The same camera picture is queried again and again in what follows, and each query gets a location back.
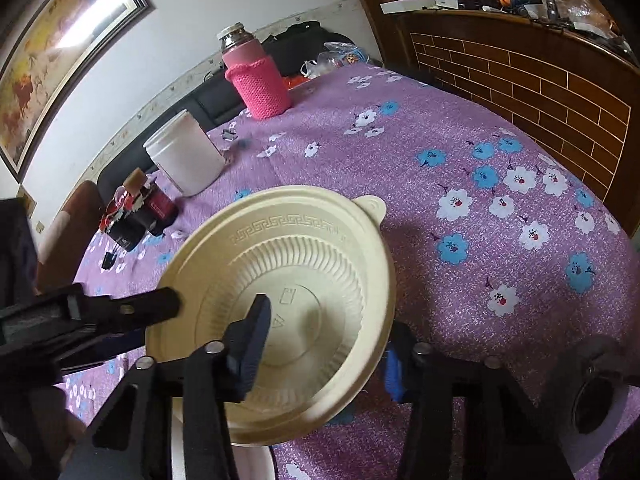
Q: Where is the purple floral tablecloth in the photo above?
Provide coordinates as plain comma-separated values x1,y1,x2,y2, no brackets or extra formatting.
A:
50,62,636,480

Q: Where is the thermos with pink knitted sleeve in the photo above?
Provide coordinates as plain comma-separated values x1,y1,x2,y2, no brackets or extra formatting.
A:
216,22,292,121

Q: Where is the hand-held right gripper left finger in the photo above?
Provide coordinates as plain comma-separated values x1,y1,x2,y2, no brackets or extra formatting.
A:
60,294,273,480

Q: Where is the white plastic jar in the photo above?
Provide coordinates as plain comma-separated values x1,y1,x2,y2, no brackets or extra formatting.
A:
143,109,227,197

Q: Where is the dark round object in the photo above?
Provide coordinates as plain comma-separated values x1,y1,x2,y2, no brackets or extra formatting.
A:
550,335,640,480

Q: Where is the black jar with wooden lid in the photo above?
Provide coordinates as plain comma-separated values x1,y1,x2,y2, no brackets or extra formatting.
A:
122,169,179,236

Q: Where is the large white bowl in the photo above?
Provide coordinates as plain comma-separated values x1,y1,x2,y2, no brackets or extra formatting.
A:
170,400,278,480

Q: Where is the white flat box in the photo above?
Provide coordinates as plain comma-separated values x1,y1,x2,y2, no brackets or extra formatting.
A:
380,0,458,15

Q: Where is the black bag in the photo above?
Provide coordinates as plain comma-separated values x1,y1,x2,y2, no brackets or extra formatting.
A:
262,21,346,78

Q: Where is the brown armchair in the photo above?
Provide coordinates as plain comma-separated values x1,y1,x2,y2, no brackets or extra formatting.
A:
35,180,104,293

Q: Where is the black leather sofa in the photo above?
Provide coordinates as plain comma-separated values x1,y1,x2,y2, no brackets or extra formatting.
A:
97,20,351,192

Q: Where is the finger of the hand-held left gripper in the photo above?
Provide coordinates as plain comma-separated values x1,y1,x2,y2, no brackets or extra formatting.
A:
50,327,148,375
70,284,182,333

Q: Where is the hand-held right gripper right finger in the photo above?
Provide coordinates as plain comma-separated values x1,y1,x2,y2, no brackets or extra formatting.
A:
380,322,576,480

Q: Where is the framed wall painting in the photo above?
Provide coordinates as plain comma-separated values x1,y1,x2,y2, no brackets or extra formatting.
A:
0,0,151,183

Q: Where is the clear plastic snack bag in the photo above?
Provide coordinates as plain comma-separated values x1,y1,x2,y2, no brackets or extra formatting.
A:
300,42,372,79

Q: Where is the beige ribbed plastic bowl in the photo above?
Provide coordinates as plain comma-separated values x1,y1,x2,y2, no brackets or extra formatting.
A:
145,186,397,446

